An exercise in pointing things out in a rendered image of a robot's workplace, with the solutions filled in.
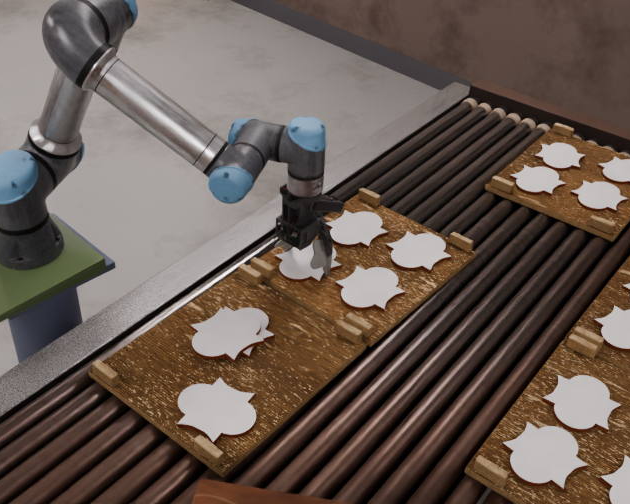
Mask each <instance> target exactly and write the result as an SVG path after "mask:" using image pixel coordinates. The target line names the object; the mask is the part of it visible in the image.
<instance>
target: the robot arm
mask: <svg viewBox="0 0 630 504"><path fill-rule="evenodd" d="M137 16H138V7H137V3H136V0H59V1H57V2H55V3H54V4H53V5H52V6H51V7H50V8H49V9H48V11H47V12H46V14H45V16H44V19H43V23H42V38H43V42H44V45H45V48H46V50H47V52H48V54H49V56H50V58H51V59H52V61H53V62H54V64H55V65H56V69H55V72H54V76H53V79H52V82H51V85H50V88H49V92H48V95H47V98H46V101H45V104H44V107H43V111H42V114H41V117H38V118H36V119H35V120H34V121H33V122H32V123H31V125H30V127H29V130H28V134H27V137H26V140H25V142H24V144H23V145H22V146H21V147H20V148H19V149H18V150H8V151H4V153H3V154H0V264H2V265H3V266H5V267H7V268H10V269H14V270H30V269H35V268H39V267H42V266H44V265H46V264H48V263H50V262H52V261H53V260H55V259H56V258H57V257H58V256H59V255H60V253H61V252H62V250H63V248H64V240H63V236H62V233H61V231H60V229H59V228H58V226H57V225H56V224H55V222H54V221H53V220H52V218H51V217H50V216H49V212H48V208H47V204H46V198H47V197H48V196H49V195H50V194H51V193H52V192H53V191H54V189H55V188H56V187H57V186H58V185H59V184H60V183H61V182H62V181H63V180H64V179H65V178H66V177H67V176H68V175H69V174H70V173H71V172H72V171H73V170H75V169H76V168H77V166H78V165H79V163H80V162H81V160H82V158H83V156H84V151H85V147H84V142H82V135H81V133H80V128H81V125H82V122H83V120H84V117H85V114H86V112H87V109H88V106H89V104H90V101H91V98H92V95H93V93H94V92H96V93H97V94H98V95H100V96H101V97H102V98H104V99H105V100H106V101H108V102H109V103H110V104H112V105H113V106H114V107H116V108H117V109H118V110H120V111H121V112H122V113H124V114H125V115H126V116H128V117H129V118H130V119H132V120H133V121H134V122H135V123H137V124H138V125H139V126H141V127H142V128H143V129H145V130H146V131H147V132H149V133H150V134H151V135H153V136H154V137H155V138H157V139H158V140H159V141H161V142H162V143H163V144H165V145H166V146H167V147H169V148H170V149H171V150H173V151H174V152H175V153H177V154H178V155H179V156H181V157H182V158H183V159H185V160H186V161H187V162H189V163H190V164H191V165H193V166H194V167H195V168H197V169H198V170H199V171H201V172H202V173H204V174H205V175H206V176H207V177H209V181H208V187H209V190H210V191H211V192H212V194H213V196H214V197H215V198H216V199H217V200H219V201H221V202H223V203H227V204H234V203H238V202H240V201H241V200H243V199H244V197H245V196H246V195H247V193H248V192H249V191H250V190H251V189H252V188H253V185H254V182H255V181H256V179H257V178H258V176H259V174H260V173H261V171H262V170H263V168H264V167H265V165H266V164H267V162H268V160H269V161H274V162H279V163H287V189H288V194H287V195H285V196H283V197H282V214H281V215H279V216H278V217H276V238H278V237H279V236H280V239H281V240H279V241H278V242H277V243H276V244H275V248H277V247H280V246H283V245H284V252H288V251H289V250H291V249H292V248H293V247H295V248H297V249H299V251H301V250H303V249H304V248H307V247H308V246H310V245H311V244H312V240H314V239H315V236H317V235H318V240H314V242H313V245H312V246H313V251H314V255H313V257H312V259H311V261H310V265H311V268H312V269H317V268H321V267H323V271H324V274H325V277H327V276H328V275H329V272H330V269H331V263H332V253H333V242H332V237H331V234H330V231H329V229H328V227H327V224H325V222H326V220H325V219H324V217H323V214H321V213H320V211H324V212H336V213H341V211H342V209H343V206H344V203H343V202H341V201H339V200H338V199H337V198H336V197H335V196H332V195H330V196H328V195H322V190H323V184H324V167H325V150H326V146H327V142H326V127H325V124H324V123H323V122H322V121H321V120H320V119H318V118H316V117H312V116H306V117H303V116H299V117H296V118H294V119H292V120H291V121H290V122H289V125H287V126H286V125H281V124H276V123H270V122H265V121H260V120H258V119H246V118H237V119H236V120H234V122H233V123H232V125H231V129H230V130H229V134H228V142H227V141H225V140H224V139H223V138H222V137H220V136H219V135H218V134H216V133H215V132H214V131H212V130H211V129H210V128H209V127H207V126H206V125H205V124H203V123H202V122H201V121H199V120H198V119H197V118H196V117H194V116H193V115H192V114H190V113H189V112H188V111H186V110H185V109H184V108H183V107H181V106H180V105H179V104H177V103H176V102H175V101H174V100H172V99H171V98H170V97H168V96H167V95H166V94H164V93H163V92H162V91H161V90H159V89H158V88H157V87H155V86H154V85H153V84H151V83H150V82H149V81H148V80H146V79H145V78H144V77H142V76H141V75H140V74H138V73H137V72H136V71H135V70H133V69H132V68H131V67H129V66H128V65H127V64H125V63H124V62H123V61H122V60H120V59H119V58H118V57H117V56H116V53H117V51H118V48H119V46H120V43H121V40H122V38H123V36H124V34H125V32H126V31H127V30H128V29H130V28H131V27H132V26H133V25H134V23H135V21H136V19H137ZM279 222H280V231H279V232H278V223H279Z"/></svg>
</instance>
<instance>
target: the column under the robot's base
mask: <svg viewBox="0 0 630 504"><path fill-rule="evenodd" d="M52 215H53V216H55V217H56V218H57V219H58V220H59V221H61V222H62V223H63V224H64V225H65V226H67V227H68V228H69V229H70V230H71V231H73V232H74V233H75V234H76V235H77V236H79V237H80V238H81V239H82V240H83V241H85V242H86V243H87V244H88V245H89V246H91V247H92V248H93V249H94V250H95V251H97V252H98V253H99V254H100V255H101V256H103V257H104V258H105V263H106V270H105V271H103V272H101V273H99V274H97V275H95V276H93V277H91V278H89V279H87V280H85V281H83V282H81V283H79V284H77V285H74V286H72V287H70V288H68V289H66V290H64V291H62V292H60V293H58V294H56V295H54V296H52V297H50V298H48V299H46V300H44V301H42V302H40V303H38V304H36V305H34V306H32V307H30V308H28V309H26V310H24V311H22V312H20V313H18V314H16V315H14V316H12V317H10V318H8V323H9V327H10V331H11V334H12V338H13V342H14V346H15V350H16V354H17V358H18V361H19V363H21V362H22V361H24V360H26V359H27V358H29V357H30V356H32V355H33V354H35V353H36V352H38V351H39V350H41V349H43V348H44V347H46V346H47V345H49V344H50V343H52V342H53V341H55V340H56V339H58V338H60V337H61V336H63V335H64V334H66V333H67V332H69V331H70V330H72V329H73V328H75V327H76V326H78V325H80V324H81V323H83V321H82V315H81V309H80V304H79V298H78V293H77V287H78V286H80V285H82V284H84V283H86V282H88V281H90V280H92V279H94V278H96V277H98V276H100V275H103V274H105V273H107V272H109V271H111V270H113V269H115V268H116V267H115V262H114V261H113V260H112V259H111V258H109V257H108V256H107V255H106V254H104V253H103V252H102V251H101V250H99V249H98V248H97V247H96V246H94V245H93V244H92V243H90V242H89V241H88V240H87V239H85V238H84V237H83V236H82V235H80V234H79V233H78V232H77V231H75V230H74V229H73V228H72V227H70V226H69V225H68V224H67V223H65V222H64V221H63V220H62V219H60V218H59V217H58V216H57V215H55V214H54V213H52Z"/></svg>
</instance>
